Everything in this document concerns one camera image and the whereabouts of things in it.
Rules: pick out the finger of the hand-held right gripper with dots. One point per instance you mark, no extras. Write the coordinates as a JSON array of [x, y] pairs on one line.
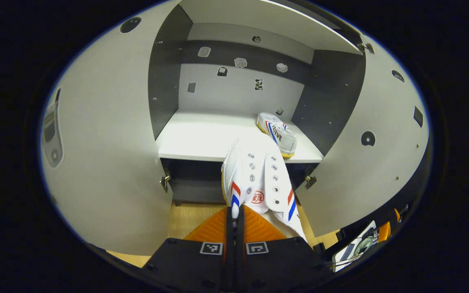
[[384, 230]]

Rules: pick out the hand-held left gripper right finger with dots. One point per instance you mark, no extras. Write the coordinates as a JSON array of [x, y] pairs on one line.
[[279, 264]]

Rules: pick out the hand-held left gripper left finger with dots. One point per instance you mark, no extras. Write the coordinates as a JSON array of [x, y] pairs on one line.
[[193, 264]]

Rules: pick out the white cabinet door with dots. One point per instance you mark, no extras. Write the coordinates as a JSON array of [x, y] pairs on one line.
[[352, 183], [108, 162]]

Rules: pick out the white striped canvas shoe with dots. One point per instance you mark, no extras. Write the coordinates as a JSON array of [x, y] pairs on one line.
[[279, 134], [259, 179]]

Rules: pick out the white shoe cabinet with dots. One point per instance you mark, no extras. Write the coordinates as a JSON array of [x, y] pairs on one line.
[[234, 93]]

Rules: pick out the white cabinet shelf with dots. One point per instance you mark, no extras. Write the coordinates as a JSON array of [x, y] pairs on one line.
[[206, 136], [267, 20]]

